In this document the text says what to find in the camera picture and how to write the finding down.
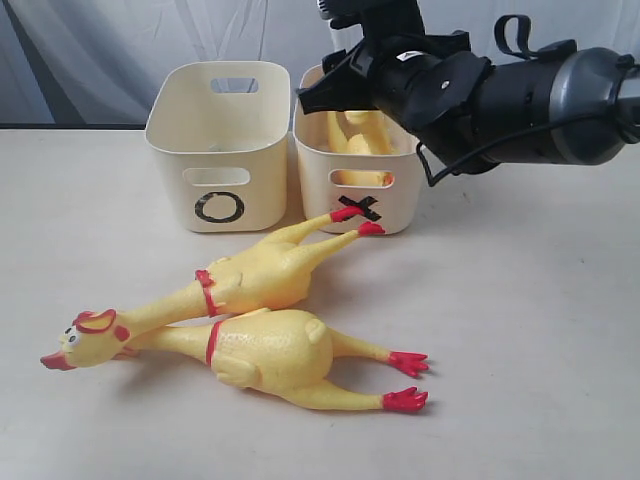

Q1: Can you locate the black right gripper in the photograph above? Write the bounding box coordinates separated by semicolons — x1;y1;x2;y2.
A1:
296;31;493;150

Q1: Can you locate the headless yellow rubber chicken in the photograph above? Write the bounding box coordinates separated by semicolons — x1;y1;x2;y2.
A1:
326;110;394;187

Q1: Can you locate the yellow rubber chicken with head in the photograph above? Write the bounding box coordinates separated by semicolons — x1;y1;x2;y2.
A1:
40;207;385;371

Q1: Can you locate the yellow rubber chicken front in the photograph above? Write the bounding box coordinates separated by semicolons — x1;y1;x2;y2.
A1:
127;309;429;413

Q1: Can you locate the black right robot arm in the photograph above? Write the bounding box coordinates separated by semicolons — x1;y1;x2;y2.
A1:
298;15;639;184

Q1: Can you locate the cream bin with X mark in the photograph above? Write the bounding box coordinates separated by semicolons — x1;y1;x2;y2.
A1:
293;62;435;236

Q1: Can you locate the cream bin with O mark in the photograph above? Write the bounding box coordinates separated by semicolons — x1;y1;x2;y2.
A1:
145;61;291;233

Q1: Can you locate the white backdrop curtain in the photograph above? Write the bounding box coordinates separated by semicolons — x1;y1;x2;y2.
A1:
1;0;639;126

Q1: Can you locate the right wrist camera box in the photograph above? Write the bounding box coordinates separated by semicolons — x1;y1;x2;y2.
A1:
317;0;425;40

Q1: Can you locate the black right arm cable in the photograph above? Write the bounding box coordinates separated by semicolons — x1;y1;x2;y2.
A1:
413;14;640;189

